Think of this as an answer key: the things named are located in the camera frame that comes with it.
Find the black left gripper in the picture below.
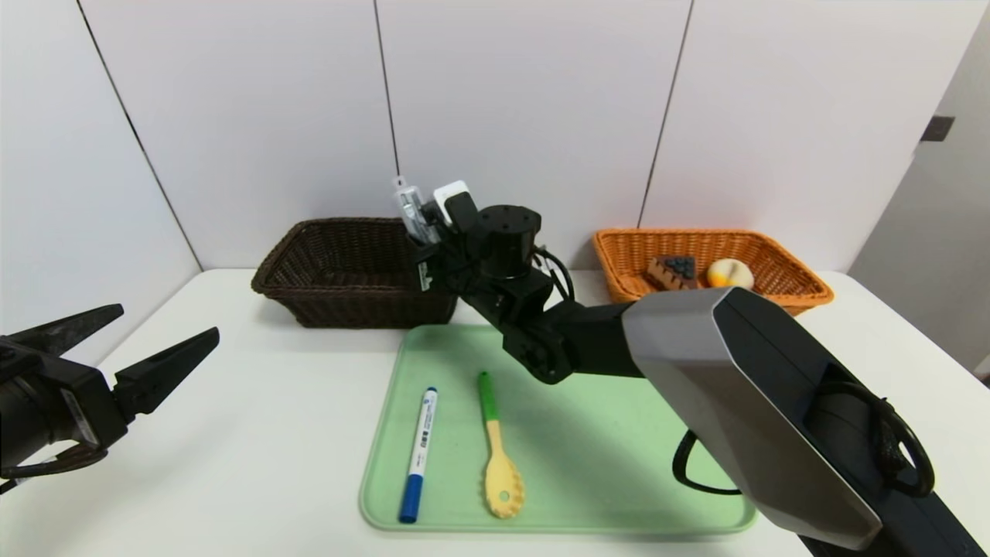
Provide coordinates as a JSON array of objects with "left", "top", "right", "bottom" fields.
[{"left": 0, "top": 303, "right": 220, "bottom": 471}]

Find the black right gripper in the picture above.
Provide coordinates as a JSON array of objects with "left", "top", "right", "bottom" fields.
[{"left": 405, "top": 232, "right": 455, "bottom": 296}]

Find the clear grey cutlery case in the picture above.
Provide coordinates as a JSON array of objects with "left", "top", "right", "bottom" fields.
[{"left": 393, "top": 176, "right": 442, "bottom": 244}]

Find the blue and white marker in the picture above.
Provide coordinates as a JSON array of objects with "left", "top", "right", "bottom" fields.
[{"left": 398, "top": 387, "right": 439, "bottom": 523}]

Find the chocolate cake slice toy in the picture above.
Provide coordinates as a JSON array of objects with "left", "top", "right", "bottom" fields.
[{"left": 646, "top": 255, "right": 698, "bottom": 292}]

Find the white and orange bun toy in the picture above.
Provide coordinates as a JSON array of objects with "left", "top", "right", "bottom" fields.
[{"left": 705, "top": 258, "right": 755, "bottom": 291}]

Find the dark brown wicker basket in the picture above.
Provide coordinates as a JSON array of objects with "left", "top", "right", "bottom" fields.
[{"left": 251, "top": 217, "right": 465, "bottom": 329}]

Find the orange wicker basket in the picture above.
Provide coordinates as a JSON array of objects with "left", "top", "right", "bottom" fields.
[{"left": 592, "top": 228, "right": 835, "bottom": 316}]

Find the light green plastic tray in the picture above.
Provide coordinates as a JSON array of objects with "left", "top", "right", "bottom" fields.
[{"left": 358, "top": 324, "right": 756, "bottom": 535}]

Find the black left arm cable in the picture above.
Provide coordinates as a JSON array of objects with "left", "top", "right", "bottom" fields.
[{"left": 0, "top": 445, "right": 109, "bottom": 482}]

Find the yellow spoon with green handle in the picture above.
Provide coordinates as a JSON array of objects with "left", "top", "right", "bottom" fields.
[{"left": 476, "top": 371, "right": 525, "bottom": 518}]

